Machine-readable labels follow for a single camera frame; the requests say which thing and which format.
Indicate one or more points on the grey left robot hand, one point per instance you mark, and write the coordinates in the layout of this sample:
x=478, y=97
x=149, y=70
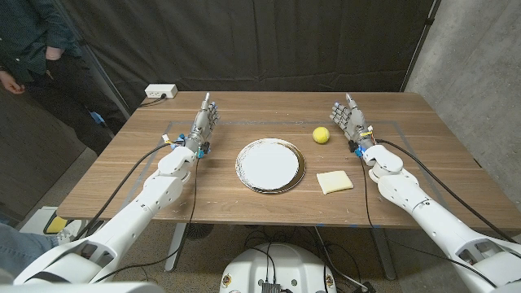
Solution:
x=201, y=126

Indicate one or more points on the white gold-rimmed paper plate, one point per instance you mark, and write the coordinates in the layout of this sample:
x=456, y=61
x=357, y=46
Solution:
x=268, y=166

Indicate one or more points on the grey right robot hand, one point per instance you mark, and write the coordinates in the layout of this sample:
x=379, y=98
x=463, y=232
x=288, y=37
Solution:
x=355, y=124

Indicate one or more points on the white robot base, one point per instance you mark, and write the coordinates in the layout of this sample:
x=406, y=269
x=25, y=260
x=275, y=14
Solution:
x=285, y=268

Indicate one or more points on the black round floor fan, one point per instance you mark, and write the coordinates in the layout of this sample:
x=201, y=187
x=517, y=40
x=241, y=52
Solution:
x=198, y=230

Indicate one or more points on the black floor adapter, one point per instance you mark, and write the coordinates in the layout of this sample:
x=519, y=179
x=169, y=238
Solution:
x=369, y=287

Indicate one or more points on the blue jeans leg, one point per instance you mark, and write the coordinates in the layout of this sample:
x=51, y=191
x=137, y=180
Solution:
x=20, y=248

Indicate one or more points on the yellow tennis ball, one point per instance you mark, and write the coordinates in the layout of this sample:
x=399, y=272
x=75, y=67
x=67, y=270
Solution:
x=321, y=135

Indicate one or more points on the person in dark green shirt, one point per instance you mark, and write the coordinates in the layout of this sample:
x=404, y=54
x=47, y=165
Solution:
x=24, y=36

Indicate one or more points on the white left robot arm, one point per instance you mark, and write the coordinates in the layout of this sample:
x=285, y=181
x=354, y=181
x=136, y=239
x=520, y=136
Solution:
x=134, y=211

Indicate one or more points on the light grey table leg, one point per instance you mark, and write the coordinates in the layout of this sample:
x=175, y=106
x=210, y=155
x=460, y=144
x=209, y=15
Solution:
x=176, y=246
x=383, y=254

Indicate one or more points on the yellow black floor item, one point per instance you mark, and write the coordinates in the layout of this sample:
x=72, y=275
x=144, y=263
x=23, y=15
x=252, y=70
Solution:
x=58, y=225

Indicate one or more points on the white power strip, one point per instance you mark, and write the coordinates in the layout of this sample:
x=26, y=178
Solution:
x=160, y=90

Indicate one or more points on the blue tape piece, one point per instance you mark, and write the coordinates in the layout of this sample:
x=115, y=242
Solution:
x=97, y=118

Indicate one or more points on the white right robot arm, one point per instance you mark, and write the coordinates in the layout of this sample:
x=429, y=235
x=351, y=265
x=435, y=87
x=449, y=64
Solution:
x=431, y=219

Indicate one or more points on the black backdrop curtain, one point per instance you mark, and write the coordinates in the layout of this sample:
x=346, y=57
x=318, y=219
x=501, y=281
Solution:
x=264, y=40

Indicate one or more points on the black backdrop stand pole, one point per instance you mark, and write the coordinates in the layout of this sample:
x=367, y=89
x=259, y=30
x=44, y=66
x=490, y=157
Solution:
x=110, y=83
x=421, y=40

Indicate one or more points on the pale yellow sponge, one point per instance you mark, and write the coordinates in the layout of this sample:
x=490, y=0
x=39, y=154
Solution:
x=334, y=182

